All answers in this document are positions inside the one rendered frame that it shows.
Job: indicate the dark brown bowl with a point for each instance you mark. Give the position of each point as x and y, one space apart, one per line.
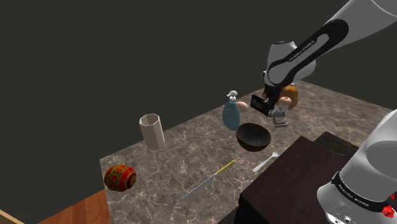
252 138

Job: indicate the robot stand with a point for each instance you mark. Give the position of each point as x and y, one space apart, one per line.
288 186

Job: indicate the brown egg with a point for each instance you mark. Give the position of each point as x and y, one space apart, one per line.
243 107

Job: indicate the red patterned round vase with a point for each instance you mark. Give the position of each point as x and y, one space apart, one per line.
119 177

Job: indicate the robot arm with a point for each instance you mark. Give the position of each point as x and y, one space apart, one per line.
369 18

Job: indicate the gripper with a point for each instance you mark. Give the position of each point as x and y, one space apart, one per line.
262 104

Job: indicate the blue soap dispenser bottle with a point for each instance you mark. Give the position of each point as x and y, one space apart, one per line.
231 116

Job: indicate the white octagonal cup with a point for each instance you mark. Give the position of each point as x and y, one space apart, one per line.
152 131

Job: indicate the silver fork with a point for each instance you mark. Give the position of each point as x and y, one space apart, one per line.
266 161

